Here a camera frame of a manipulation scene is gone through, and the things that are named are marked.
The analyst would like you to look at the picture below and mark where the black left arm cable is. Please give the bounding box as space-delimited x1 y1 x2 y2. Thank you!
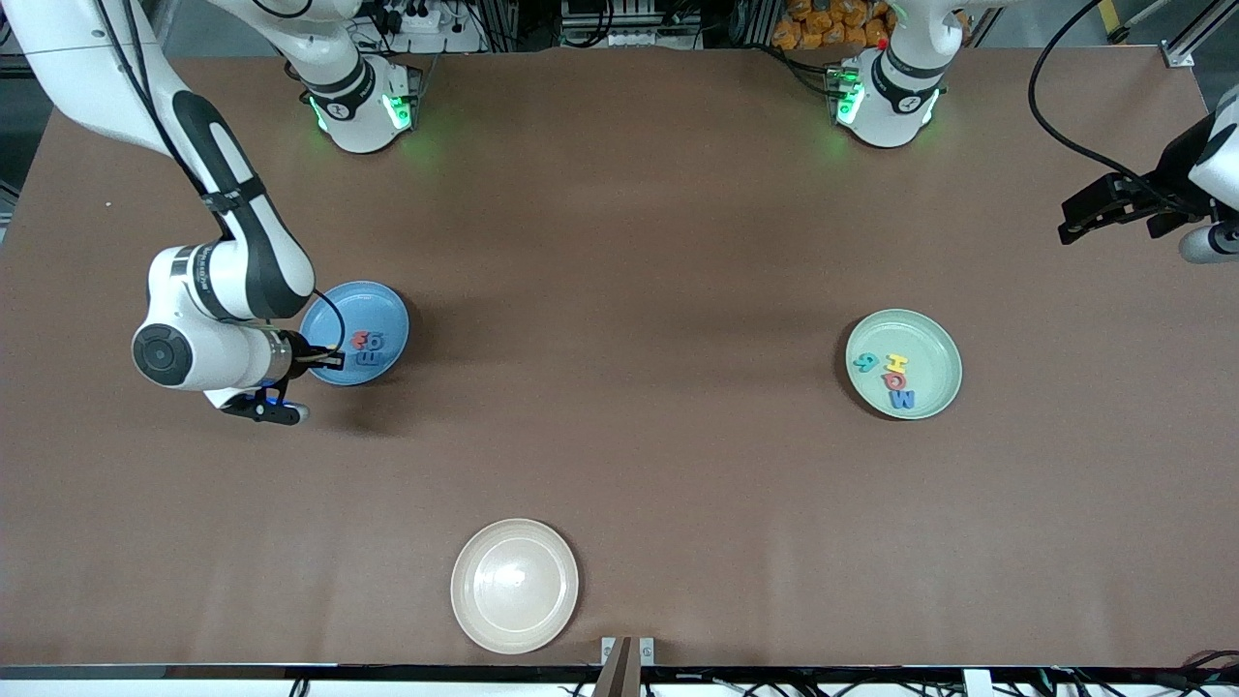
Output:
1027 0 1177 195

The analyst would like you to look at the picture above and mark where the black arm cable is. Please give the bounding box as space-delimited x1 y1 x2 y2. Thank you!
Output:
92 0 348 357
1027 0 1177 195

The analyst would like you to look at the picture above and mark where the pale green plate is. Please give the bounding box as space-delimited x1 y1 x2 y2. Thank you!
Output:
845 309 963 421

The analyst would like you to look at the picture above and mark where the brown post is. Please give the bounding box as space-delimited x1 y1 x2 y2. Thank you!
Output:
592 636 643 697

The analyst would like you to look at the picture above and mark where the orange packets pile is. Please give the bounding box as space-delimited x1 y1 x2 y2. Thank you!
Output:
771 0 896 51

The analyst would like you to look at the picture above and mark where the beige plate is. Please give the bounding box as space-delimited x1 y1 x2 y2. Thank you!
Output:
450 518 580 655

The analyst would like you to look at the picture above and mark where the white power strip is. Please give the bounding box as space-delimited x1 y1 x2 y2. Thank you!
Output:
382 0 456 36

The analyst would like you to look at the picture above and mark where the black equipment rack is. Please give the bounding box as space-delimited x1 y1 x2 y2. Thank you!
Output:
559 0 703 49

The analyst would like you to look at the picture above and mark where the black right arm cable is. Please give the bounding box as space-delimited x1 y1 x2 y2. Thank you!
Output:
92 0 348 357

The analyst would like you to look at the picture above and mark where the blue plate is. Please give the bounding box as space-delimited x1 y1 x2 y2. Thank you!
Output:
299 281 411 387

